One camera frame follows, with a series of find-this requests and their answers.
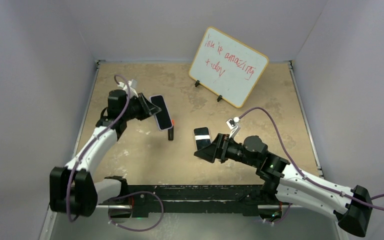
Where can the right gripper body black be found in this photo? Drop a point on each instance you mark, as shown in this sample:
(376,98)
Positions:
(230,150)

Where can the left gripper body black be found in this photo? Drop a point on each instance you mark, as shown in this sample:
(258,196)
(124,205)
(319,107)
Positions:
(137,108)

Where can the purple phone case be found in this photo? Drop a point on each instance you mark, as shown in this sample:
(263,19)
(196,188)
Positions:
(160,127)

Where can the white phone case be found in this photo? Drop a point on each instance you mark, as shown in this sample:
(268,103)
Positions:
(195,139)

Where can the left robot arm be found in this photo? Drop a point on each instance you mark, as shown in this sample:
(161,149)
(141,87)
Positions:
(71,187)

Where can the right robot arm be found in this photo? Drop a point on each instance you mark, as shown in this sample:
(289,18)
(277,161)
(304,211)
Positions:
(346,205)

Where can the black orange marker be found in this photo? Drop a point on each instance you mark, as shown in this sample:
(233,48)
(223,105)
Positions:
(171,131)

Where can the whiteboard with red writing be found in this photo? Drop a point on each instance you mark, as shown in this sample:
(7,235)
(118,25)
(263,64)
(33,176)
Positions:
(227,67)

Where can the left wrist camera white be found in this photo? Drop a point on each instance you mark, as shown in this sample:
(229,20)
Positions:
(130,86)

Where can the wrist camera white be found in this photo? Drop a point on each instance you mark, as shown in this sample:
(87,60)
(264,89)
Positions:
(130,86)
(233,124)

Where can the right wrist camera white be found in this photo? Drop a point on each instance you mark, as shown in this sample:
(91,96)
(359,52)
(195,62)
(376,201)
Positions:
(233,124)

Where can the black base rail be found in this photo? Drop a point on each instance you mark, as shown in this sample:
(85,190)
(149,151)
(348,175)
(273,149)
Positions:
(246,200)

